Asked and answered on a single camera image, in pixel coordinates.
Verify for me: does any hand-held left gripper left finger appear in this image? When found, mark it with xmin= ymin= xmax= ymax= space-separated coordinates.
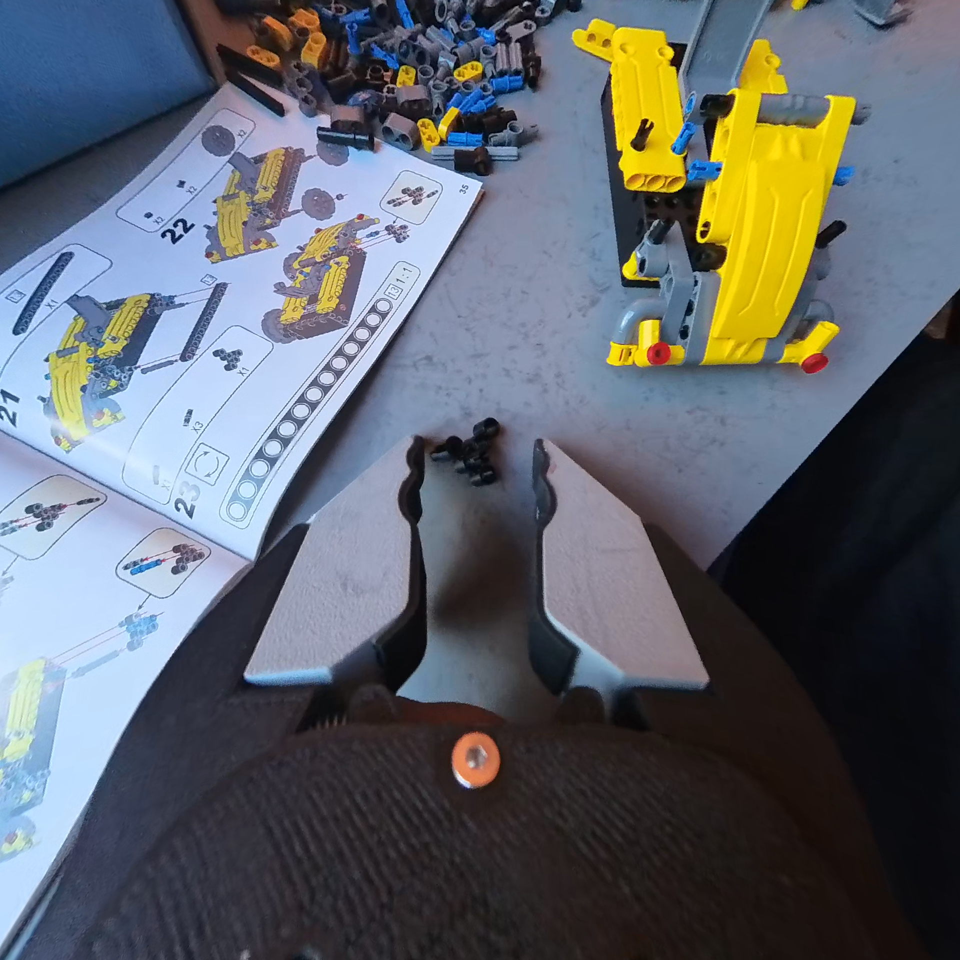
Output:
xmin=244 ymin=435 xmax=430 ymax=695

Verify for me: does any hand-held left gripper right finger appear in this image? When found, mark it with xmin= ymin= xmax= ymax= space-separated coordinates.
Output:
xmin=527 ymin=437 xmax=711 ymax=697

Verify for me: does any black brick connector assembly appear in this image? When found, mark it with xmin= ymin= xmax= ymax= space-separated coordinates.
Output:
xmin=429 ymin=417 xmax=502 ymax=487

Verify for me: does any yellow grey brick vehicle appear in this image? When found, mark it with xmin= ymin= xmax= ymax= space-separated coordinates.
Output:
xmin=571 ymin=0 xmax=873 ymax=375

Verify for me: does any pile of mixed brick parts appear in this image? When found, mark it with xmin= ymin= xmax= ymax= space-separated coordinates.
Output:
xmin=216 ymin=0 xmax=586 ymax=170

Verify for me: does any grey desk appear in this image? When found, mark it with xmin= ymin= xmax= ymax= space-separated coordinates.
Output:
xmin=0 ymin=0 xmax=960 ymax=725

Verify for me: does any person's dark clothing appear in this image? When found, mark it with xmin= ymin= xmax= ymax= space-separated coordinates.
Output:
xmin=711 ymin=300 xmax=960 ymax=960

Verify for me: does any white instruction booklet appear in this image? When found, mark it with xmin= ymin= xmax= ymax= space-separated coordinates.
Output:
xmin=0 ymin=81 xmax=485 ymax=931

